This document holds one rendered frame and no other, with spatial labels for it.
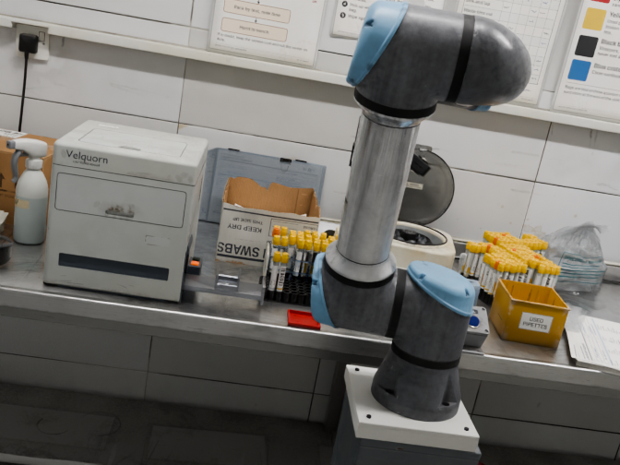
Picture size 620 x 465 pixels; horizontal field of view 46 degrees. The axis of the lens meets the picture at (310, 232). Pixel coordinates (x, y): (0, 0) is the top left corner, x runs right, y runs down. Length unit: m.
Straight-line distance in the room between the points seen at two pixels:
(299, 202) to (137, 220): 0.68
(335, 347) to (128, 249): 0.47
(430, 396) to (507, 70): 0.53
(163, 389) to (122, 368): 0.14
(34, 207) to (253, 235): 0.51
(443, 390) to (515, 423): 1.33
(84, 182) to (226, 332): 0.41
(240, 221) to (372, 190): 0.77
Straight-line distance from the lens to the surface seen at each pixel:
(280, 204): 2.06
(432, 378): 1.22
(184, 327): 1.52
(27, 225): 1.79
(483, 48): 0.97
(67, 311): 1.55
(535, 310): 1.70
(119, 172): 1.48
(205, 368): 2.33
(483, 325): 1.60
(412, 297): 1.18
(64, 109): 2.15
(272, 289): 1.62
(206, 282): 1.57
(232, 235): 1.80
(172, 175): 1.47
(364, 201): 1.08
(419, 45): 0.96
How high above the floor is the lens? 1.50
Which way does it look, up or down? 17 degrees down
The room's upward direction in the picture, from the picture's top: 10 degrees clockwise
